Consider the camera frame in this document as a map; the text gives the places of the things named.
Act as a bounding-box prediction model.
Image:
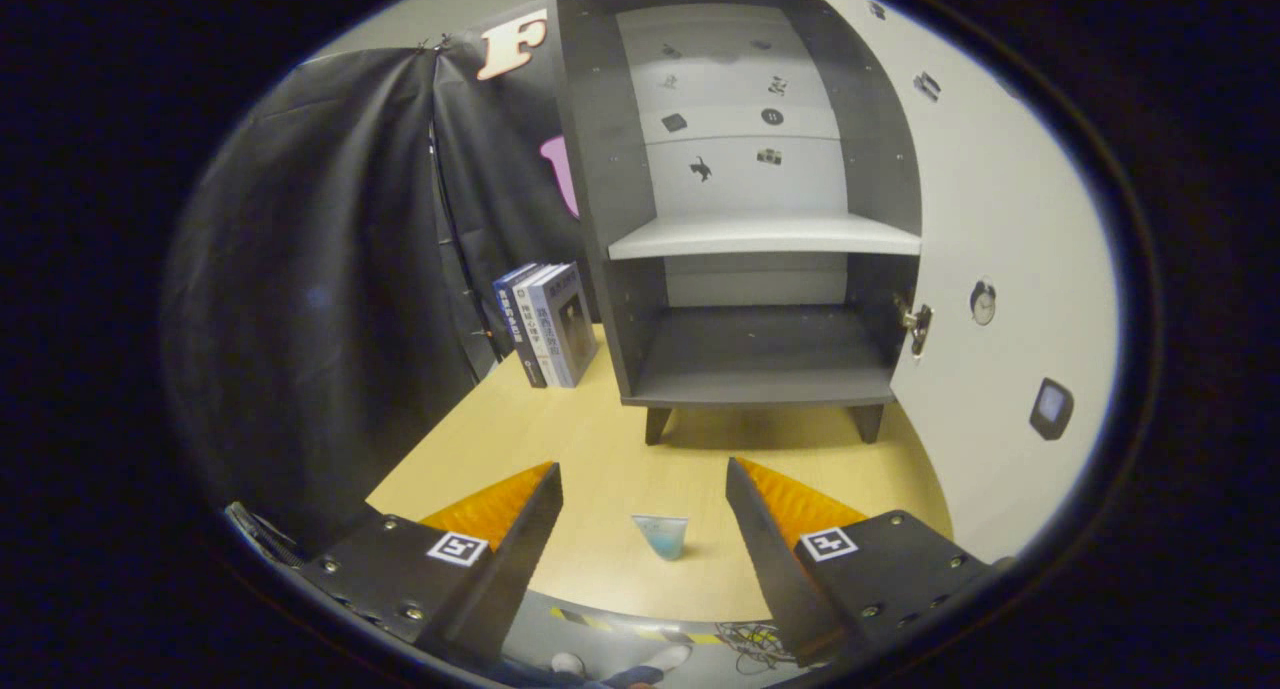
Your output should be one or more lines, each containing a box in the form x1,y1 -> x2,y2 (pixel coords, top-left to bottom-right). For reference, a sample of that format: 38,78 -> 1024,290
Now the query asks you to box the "black backdrop cloth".
165,9 -> 601,550

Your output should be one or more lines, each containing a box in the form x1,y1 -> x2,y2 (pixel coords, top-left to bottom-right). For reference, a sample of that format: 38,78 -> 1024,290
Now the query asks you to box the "grey cover book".
528,261 -> 599,388

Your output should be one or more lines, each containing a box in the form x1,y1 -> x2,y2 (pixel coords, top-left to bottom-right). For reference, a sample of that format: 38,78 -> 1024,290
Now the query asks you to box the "blue squeeze tube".
631,514 -> 690,562

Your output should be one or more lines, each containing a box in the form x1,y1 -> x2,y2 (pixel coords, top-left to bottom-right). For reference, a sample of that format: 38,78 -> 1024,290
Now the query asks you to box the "white cabinet door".
800,0 -> 1119,565

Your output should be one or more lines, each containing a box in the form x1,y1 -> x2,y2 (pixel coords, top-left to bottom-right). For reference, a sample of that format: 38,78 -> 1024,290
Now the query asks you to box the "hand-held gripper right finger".
725,457 -> 991,665

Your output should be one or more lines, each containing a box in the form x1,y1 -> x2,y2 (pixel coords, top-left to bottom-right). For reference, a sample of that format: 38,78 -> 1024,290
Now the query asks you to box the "grey cabinet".
545,0 -> 926,446

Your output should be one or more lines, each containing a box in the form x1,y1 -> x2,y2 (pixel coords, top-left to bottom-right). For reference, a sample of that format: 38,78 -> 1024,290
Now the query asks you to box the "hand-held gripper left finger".
300,461 -> 564,670

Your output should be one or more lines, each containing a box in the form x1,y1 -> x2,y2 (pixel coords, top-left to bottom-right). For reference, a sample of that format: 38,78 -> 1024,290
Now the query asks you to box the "metal door hinge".
897,294 -> 934,358

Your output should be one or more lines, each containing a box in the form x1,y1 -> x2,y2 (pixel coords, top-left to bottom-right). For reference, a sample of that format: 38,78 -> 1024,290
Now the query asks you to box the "white spine book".
510,264 -> 571,388

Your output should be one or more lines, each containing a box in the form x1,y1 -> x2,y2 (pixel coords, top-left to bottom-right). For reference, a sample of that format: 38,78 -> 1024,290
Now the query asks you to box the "black corrugated cable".
225,502 -> 301,568

